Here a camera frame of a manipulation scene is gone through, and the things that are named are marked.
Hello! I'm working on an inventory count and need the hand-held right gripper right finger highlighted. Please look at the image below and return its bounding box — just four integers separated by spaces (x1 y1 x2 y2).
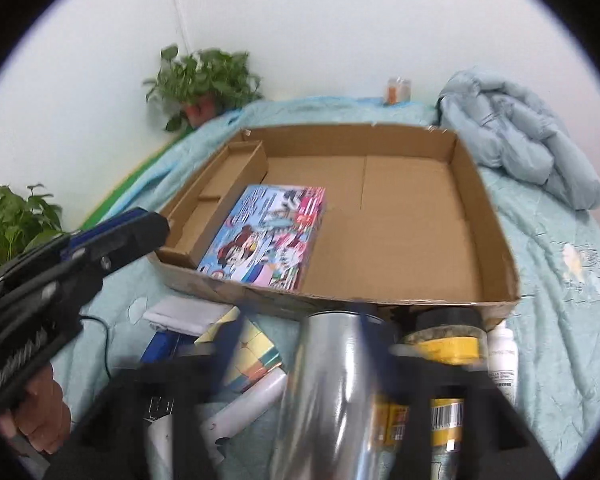
354 309 562 480

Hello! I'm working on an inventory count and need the green mat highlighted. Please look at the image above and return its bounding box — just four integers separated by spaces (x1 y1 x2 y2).
80 132 191 231

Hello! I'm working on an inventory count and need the pastel puzzle cube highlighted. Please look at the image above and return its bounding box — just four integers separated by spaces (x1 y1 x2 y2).
194 306 283 395

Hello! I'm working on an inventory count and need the leafy green potted plant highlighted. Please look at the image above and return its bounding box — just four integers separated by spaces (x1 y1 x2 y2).
0 182 66 278

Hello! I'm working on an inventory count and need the person's left hand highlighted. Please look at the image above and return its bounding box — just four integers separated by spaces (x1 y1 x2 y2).
0 360 73 456

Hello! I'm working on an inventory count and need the light blue blanket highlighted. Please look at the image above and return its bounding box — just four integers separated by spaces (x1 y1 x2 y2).
55 95 600 461

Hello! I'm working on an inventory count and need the flat white box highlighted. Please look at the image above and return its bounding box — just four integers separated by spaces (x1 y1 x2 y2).
142 295 233 336

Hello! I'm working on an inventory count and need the shallow cardboard box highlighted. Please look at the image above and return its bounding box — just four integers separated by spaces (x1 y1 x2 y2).
147 122 522 333

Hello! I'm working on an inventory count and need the small orange clear jar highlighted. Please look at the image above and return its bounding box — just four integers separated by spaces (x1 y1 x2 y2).
384 76 412 106

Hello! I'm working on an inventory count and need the blue stapler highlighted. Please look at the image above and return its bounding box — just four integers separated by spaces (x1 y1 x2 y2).
140 331 196 366

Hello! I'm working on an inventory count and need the yellow label jar black lid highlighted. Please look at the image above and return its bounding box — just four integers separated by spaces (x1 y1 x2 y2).
370 307 483 480

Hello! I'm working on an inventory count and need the small white bottle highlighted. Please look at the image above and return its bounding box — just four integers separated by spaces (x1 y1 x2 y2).
486 321 520 411

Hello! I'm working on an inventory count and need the potted plant in red pot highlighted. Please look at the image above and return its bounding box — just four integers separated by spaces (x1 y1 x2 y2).
142 45 265 133

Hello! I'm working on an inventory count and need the colourful cartoon toy box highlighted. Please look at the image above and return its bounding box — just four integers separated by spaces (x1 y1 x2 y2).
196 184 327 292

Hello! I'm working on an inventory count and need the black cable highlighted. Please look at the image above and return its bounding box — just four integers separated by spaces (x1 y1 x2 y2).
77 314 113 376

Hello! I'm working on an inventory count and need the stainless steel cup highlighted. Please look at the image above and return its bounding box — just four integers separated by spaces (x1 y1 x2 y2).
267 310 396 480

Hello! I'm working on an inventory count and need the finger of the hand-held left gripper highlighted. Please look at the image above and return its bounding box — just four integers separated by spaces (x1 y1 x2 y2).
60 207 152 256
86 211 172 274

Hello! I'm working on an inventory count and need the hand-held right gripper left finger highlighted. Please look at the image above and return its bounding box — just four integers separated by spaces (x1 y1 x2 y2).
47 315 251 480

